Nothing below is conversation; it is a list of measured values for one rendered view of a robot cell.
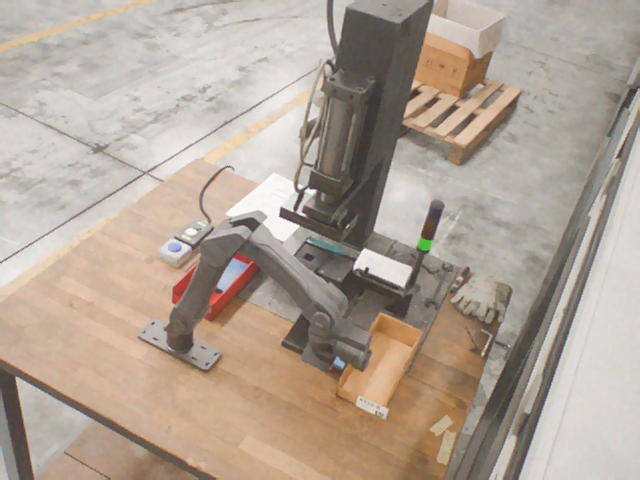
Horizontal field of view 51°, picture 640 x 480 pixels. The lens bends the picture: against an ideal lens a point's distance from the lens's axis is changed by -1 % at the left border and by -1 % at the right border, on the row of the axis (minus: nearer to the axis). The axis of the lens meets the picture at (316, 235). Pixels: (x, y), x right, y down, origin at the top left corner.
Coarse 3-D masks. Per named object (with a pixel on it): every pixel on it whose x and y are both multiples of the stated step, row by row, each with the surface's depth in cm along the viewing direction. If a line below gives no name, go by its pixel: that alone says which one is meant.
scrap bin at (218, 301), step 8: (240, 256) 187; (248, 264) 187; (192, 272) 175; (248, 272) 179; (184, 280) 172; (240, 280) 176; (248, 280) 182; (176, 288) 169; (184, 288) 174; (232, 288) 173; (240, 288) 179; (176, 296) 169; (216, 296) 175; (224, 296) 170; (232, 296) 175; (216, 304) 167; (224, 304) 172; (208, 312) 167; (216, 312) 169
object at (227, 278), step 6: (234, 264) 185; (240, 264) 186; (246, 264) 186; (234, 270) 184; (240, 270) 184; (222, 276) 181; (228, 276) 181; (234, 276) 182; (222, 282) 179; (228, 282) 179; (216, 288) 174; (222, 288) 177
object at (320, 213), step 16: (368, 176) 184; (304, 192) 177; (320, 192) 171; (352, 192) 174; (288, 208) 171; (304, 208) 166; (320, 208) 166; (336, 208) 167; (304, 224) 170; (320, 224) 168; (336, 224) 168; (352, 224) 172; (336, 240) 168
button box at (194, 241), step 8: (224, 168) 224; (232, 168) 231; (200, 200) 206; (208, 216) 200; (192, 224) 193; (208, 224) 195; (184, 232) 190; (200, 232) 191; (208, 232) 192; (184, 240) 187; (192, 240) 187; (200, 240) 189; (192, 248) 187
